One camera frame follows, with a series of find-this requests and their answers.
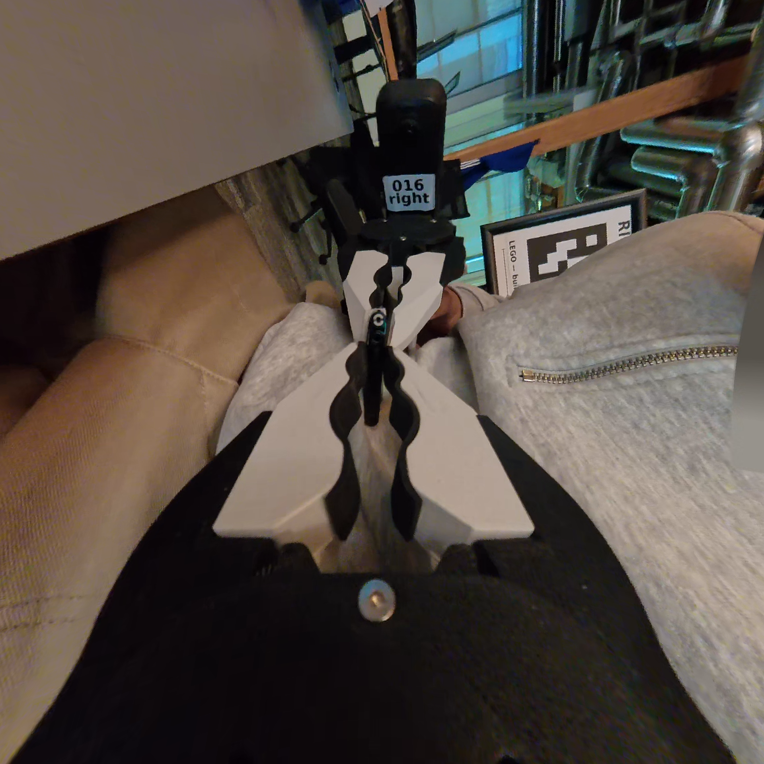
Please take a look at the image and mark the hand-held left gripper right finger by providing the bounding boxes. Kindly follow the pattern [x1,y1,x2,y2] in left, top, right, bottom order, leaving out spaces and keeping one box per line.
[386,350,536,569]

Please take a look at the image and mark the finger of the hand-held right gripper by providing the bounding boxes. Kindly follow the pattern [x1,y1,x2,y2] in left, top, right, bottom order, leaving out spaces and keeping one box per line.
[389,253,445,354]
[342,249,390,346]

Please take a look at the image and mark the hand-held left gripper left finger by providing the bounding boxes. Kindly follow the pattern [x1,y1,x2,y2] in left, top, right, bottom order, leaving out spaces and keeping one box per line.
[212,344,366,569]

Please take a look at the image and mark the black lego beam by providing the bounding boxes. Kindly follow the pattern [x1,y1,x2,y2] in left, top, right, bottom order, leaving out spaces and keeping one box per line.
[365,307,389,427]

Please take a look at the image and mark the person's right forearm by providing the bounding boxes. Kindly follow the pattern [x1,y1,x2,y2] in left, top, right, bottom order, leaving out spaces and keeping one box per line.
[444,210,759,359]

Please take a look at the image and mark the person's right hand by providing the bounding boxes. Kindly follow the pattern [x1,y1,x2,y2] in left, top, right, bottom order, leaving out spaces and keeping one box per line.
[415,286,468,349]

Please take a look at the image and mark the blue cloth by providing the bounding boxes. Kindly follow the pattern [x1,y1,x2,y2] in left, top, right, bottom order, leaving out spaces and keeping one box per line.
[444,140,541,180]

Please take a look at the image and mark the framed black white marker sign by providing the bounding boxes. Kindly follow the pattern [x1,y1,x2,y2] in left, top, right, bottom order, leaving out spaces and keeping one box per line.
[480,188,648,299]

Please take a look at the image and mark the beige trousers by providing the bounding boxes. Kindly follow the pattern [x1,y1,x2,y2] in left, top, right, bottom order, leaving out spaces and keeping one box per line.
[0,185,311,764]

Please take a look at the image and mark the wooden railing beam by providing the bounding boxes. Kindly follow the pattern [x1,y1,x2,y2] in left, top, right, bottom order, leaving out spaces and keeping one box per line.
[444,57,753,162]

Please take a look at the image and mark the silver ventilation pipes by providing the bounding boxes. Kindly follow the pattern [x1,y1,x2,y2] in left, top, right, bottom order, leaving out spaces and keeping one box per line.
[519,0,764,222]

